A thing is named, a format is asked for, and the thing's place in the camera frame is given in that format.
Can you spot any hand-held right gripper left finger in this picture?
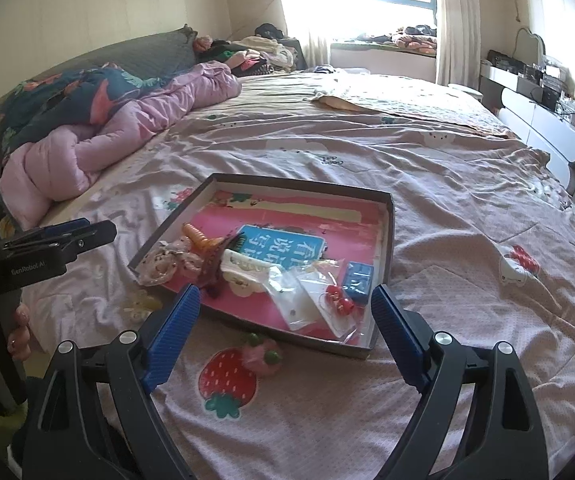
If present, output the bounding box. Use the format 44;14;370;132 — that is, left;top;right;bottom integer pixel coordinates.
10;282;203;480

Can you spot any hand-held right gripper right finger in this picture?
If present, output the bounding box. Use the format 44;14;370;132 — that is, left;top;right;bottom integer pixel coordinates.
370;284;551;480

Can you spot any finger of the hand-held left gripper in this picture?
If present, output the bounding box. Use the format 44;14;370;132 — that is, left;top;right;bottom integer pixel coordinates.
0;218;91;252
55;221;118;262

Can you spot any red earrings packet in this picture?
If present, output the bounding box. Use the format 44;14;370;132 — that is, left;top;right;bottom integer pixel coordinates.
317;280;368;346

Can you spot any blue jewellery box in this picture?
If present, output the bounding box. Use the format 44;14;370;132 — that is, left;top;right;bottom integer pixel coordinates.
341;261;375;306

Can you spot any dark red hair clip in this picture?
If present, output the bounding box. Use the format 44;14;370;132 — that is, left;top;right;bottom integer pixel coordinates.
200;235;241;301

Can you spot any pink fluffy hair tie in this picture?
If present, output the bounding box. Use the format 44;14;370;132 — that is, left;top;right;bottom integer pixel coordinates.
240;332;283;376

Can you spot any white hair clip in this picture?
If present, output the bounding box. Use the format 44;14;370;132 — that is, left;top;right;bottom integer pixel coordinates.
220;250;273;283

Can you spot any orange hair clip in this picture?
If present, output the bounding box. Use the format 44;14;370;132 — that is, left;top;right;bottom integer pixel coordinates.
182;223;228;256

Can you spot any clear plastic bag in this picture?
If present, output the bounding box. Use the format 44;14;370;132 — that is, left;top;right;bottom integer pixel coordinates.
265;265;328;332

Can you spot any dark cardboard box tray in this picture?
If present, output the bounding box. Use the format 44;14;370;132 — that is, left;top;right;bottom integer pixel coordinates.
128;173;395;361

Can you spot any person's left hand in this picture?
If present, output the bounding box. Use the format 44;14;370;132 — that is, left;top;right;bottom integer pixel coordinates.
0;302;33;396

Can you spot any yellow hair claw clip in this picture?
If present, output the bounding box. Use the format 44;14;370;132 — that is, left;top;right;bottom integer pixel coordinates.
120;287;163;321

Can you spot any cream floral scrunchie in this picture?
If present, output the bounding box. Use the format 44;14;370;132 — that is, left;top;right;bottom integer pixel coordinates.
138;237;203;286

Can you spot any pink quilt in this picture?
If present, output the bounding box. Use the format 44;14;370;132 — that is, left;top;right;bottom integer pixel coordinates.
0;60;242;228

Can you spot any beige folded blanket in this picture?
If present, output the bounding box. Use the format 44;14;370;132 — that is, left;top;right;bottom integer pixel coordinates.
310;82;513;138

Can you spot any pile of clothes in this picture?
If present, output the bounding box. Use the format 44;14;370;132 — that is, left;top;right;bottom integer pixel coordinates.
192;22;308;78

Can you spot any white dresser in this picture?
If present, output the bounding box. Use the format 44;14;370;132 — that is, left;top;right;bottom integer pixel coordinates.
477;55;575;251

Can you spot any window seat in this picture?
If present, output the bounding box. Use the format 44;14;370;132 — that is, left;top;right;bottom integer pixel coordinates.
327;40;441;83

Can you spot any pink patterned bedding pile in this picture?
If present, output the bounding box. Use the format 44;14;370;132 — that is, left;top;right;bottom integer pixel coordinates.
352;24;439;53

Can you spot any cosmetics clutter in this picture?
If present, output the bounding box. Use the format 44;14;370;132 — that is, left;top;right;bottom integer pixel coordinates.
487;50;575;126

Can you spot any white sheer curtain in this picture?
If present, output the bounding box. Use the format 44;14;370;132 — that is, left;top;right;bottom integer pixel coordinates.
268;0;338;68

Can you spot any vanity mirror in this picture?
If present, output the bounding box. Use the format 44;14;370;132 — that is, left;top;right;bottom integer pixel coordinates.
515;25;547;61

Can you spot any cream curtain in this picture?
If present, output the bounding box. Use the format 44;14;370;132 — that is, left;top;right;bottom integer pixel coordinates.
435;0;483;91

